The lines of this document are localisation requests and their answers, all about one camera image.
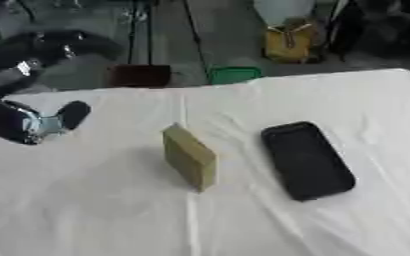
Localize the yellow bag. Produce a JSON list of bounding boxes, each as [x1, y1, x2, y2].
[[262, 22, 321, 64]]

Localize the green plastic container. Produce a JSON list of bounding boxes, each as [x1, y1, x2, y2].
[[206, 66, 265, 85]]

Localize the black chair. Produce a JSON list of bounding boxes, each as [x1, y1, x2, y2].
[[327, 0, 410, 71]]

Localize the olive rectangular block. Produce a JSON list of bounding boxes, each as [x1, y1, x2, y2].
[[161, 122, 219, 193]]

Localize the black tripod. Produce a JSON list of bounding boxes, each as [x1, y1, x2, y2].
[[122, 0, 212, 73]]

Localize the dark red box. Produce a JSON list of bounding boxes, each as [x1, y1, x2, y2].
[[107, 64, 174, 88]]

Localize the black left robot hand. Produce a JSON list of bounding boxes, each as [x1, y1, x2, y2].
[[0, 30, 125, 146]]

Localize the white bag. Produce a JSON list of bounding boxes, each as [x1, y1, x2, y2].
[[252, 0, 317, 27]]

